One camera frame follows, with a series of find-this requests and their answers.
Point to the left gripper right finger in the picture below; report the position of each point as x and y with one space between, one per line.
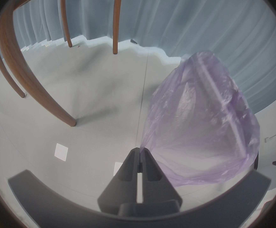
158 186

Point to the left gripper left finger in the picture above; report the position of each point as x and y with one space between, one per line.
119 186

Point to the purple plastic bag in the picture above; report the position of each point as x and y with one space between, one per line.
199 127

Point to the wooden chair with white cushions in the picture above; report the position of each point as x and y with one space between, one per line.
21 63

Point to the blue-grey curtain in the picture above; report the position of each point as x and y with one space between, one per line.
176 15

